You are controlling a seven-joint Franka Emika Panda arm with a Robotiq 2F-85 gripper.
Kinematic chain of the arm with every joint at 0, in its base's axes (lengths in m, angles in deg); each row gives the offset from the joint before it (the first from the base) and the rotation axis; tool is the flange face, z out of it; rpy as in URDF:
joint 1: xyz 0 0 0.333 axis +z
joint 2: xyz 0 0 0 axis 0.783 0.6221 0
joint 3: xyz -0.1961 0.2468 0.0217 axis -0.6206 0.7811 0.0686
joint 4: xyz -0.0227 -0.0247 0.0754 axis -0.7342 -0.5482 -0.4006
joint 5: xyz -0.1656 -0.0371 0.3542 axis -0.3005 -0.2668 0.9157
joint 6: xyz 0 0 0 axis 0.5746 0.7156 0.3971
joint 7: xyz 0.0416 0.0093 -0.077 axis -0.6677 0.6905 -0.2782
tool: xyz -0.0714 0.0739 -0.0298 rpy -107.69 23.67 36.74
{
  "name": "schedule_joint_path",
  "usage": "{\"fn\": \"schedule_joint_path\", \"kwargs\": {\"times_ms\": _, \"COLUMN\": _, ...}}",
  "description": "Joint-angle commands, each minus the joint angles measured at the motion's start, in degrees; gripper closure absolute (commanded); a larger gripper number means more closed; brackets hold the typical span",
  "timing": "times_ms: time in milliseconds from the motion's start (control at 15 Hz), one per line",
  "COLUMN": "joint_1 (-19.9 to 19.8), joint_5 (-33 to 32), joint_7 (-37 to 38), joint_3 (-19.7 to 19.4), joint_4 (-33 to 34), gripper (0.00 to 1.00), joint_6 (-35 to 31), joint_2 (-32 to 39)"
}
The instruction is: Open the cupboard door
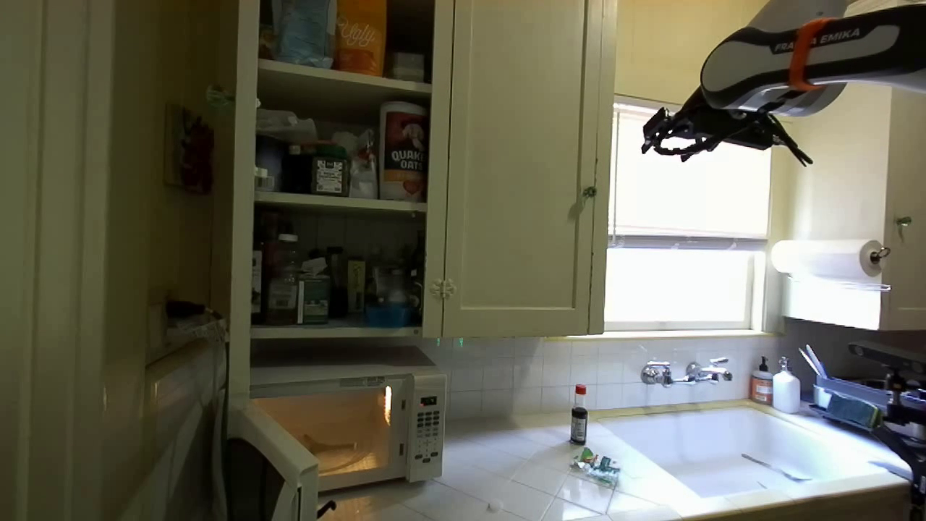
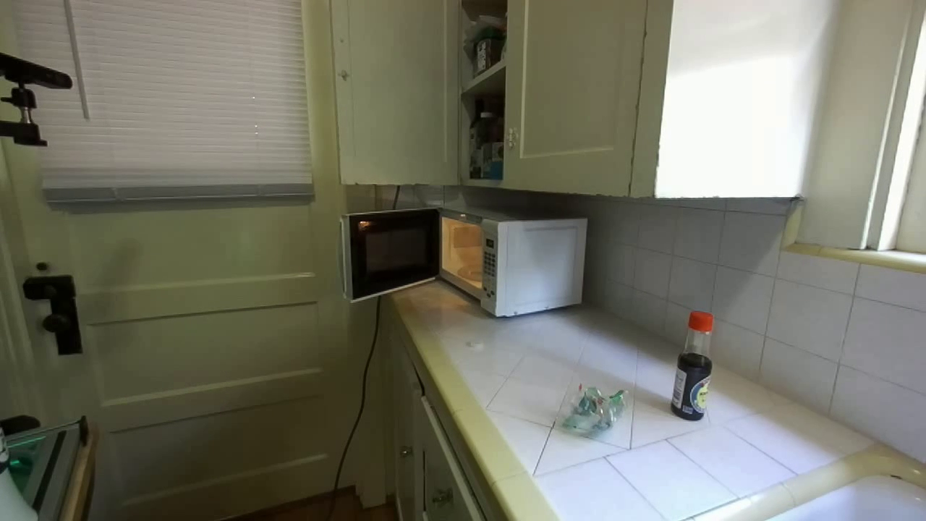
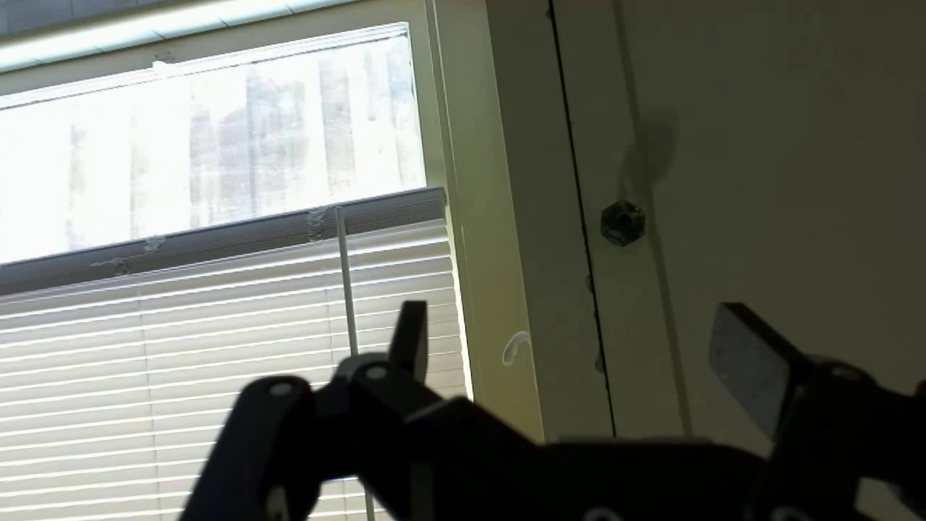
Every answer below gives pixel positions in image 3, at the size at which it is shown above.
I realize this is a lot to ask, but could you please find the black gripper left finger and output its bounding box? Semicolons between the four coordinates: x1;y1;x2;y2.
179;298;560;521

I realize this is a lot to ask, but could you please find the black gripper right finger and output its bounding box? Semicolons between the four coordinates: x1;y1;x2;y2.
706;302;926;521

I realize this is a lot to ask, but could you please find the round cupboard door knob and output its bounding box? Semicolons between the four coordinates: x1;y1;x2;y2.
599;196;652;250

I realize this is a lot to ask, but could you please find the white slatted window blind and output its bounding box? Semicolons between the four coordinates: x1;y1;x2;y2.
0;186;477;521

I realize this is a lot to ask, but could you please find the white blind pull cord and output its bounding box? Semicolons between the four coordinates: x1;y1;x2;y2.
331;203;380;521

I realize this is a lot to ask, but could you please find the small white wall hook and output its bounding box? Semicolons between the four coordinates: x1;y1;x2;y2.
497;326;539;371

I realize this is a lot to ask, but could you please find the cream wall cupboard frame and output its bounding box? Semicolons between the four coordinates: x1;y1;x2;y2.
422;0;620;445

